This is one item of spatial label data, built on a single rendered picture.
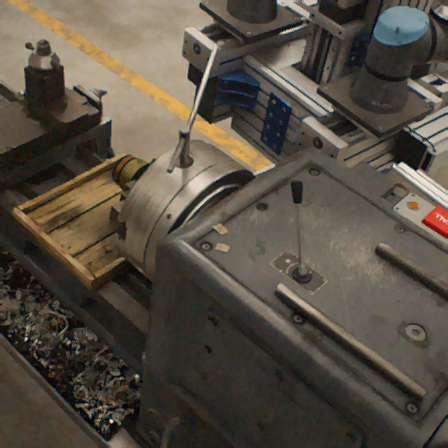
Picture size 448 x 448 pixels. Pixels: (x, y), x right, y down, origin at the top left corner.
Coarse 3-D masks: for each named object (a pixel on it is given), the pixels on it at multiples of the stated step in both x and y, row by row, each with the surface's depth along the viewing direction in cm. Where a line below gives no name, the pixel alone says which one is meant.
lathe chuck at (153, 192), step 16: (192, 144) 140; (160, 160) 136; (192, 160) 136; (208, 160) 137; (224, 160) 139; (144, 176) 135; (160, 176) 134; (176, 176) 133; (192, 176) 133; (144, 192) 134; (160, 192) 133; (176, 192) 132; (128, 208) 135; (144, 208) 133; (160, 208) 132; (128, 224) 136; (144, 224) 133; (128, 240) 137; (144, 240) 134; (128, 256) 141; (144, 256) 136; (144, 272) 141
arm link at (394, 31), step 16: (384, 16) 161; (400, 16) 160; (416, 16) 161; (384, 32) 160; (400, 32) 157; (416, 32) 157; (432, 32) 161; (384, 48) 161; (400, 48) 160; (416, 48) 161; (432, 48) 163; (368, 64) 167; (384, 64) 164; (400, 64) 163; (416, 64) 167
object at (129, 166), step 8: (120, 160) 152; (128, 160) 152; (136, 160) 152; (144, 160) 153; (120, 168) 151; (128, 168) 150; (136, 168) 149; (144, 168) 150; (112, 176) 153; (120, 176) 151; (128, 176) 150; (136, 176) 150; (120, 184) 152
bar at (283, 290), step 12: (276, 288) 110; (288, 288) 110; (288, 300) 109; (300, 300) 109; (300, 312) 109; (312, 312) 108; (324, 324) 107; (336, 324) 106; (336, 336) 106; (348, 336) 105; (360, 348) 104; (372, 348) 104; (372, 360) 103; (384, 360) 103; (384, 372) 102; (396, 372) 101; (408, 384) 100; (420, 384) 101; (420, 396) 100
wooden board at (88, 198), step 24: (96, 168) 180; (48, 192) 171; (72, 192) 175; (96, 192) 176; (120, 192) 178; (24, 216) 164; (48, 216) 168; (72, 216) 169; (96, 216) 170; (48, 240) 160; (72, 240) 163; (96, 240) 165; (72, 264) 156; (120, 264) 158; (96, 288) 156
